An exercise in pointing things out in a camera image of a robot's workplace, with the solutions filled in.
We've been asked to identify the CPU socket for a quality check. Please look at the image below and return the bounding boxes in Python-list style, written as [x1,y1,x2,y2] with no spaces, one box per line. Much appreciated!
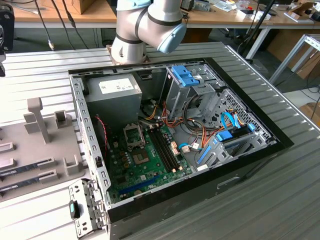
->
[132,147,153,167]

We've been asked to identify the brown cardboard box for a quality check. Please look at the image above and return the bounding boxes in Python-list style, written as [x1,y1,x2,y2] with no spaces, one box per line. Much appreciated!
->
[291,47,320,81]
[53,0,97,15]
[298,101,320,126]

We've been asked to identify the grey parts rack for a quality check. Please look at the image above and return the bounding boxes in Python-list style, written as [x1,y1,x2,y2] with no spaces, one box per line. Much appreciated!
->
[0,96,87,203]

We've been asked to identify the grey power supply unit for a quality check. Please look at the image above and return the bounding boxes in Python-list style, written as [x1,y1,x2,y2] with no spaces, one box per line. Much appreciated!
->
[83,73,143,131]

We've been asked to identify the RAM stick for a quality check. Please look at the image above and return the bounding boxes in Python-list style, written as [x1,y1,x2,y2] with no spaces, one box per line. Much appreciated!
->
[0,172,57,193]
[0,159,55,177]

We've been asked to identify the metal socket cover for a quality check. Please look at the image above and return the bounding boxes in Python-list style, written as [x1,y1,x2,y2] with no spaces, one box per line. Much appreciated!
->
[123,123,146,152]

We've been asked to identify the blue plastic drive latch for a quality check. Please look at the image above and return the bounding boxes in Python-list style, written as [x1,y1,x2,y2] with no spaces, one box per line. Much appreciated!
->
[171,64,204,88]

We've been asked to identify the metal optical drive cage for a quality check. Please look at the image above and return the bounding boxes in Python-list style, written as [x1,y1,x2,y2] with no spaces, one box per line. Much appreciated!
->
[159,64,223,121]

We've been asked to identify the teal plastic latch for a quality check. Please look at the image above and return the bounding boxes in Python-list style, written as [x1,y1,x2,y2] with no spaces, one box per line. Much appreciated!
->
[68,199,81,220]

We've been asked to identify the black RAM slot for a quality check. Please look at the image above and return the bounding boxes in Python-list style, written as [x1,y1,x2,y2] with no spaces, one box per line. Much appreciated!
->
[154,127,180,171]
[157,126,183,170]
[148,128,174,174]
[151,127,177,173]

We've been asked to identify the green motherboard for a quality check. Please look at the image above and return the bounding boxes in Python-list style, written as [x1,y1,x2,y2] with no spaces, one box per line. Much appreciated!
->
[106,122,195,205]

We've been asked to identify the white orange board power connector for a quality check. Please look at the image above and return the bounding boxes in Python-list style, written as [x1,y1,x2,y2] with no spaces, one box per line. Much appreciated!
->
[170,140,181,156]

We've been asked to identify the blue expansion slot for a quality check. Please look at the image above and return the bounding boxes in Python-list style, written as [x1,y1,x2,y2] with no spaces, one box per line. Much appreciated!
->
[118,174,161,199]

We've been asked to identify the small white box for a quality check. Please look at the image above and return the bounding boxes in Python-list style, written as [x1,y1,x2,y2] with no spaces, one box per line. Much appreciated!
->
[236,8,253,21]

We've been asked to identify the black PC case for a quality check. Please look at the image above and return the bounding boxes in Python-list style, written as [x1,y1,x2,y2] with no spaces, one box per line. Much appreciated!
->
[67,56,295,240]

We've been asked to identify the blue disk carrier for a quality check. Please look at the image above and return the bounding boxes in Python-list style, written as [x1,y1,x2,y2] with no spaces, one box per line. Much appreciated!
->
[196,123,256,166]

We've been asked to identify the metal disk bay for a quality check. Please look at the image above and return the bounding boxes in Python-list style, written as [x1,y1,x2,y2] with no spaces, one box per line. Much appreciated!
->
[194,123,261,173]

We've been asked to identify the black stand pole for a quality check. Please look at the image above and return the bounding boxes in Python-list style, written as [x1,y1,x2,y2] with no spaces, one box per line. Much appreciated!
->
[237,0,277,61]

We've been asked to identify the grey cable with plug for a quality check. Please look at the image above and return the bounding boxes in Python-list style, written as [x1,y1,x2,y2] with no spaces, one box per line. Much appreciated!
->
[34,0,55,51]

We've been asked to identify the black camera cable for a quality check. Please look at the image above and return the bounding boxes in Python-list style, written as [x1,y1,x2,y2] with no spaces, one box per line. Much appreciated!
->
[51,0,90,50]

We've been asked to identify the red black twisted wire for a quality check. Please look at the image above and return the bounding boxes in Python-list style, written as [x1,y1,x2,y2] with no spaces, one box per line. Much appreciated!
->
[95,114,111,157]

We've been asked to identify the orange yellow power wires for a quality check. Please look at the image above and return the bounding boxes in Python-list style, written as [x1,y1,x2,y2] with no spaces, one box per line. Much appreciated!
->
[143,101,221,151]

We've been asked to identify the metal card retention bracket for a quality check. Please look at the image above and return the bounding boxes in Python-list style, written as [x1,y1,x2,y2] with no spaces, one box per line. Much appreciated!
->
[68,177,109,239]

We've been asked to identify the thin light blue wire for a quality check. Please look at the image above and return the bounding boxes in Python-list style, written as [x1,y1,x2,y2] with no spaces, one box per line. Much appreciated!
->
[177,142,201,152]

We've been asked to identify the flat blue data wire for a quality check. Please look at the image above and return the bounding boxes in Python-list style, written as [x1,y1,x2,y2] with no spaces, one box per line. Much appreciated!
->
[221,111,242,130]

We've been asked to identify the aluminium profile frame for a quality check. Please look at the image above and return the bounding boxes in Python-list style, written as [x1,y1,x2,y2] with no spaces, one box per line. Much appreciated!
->
[268,33,320,85]

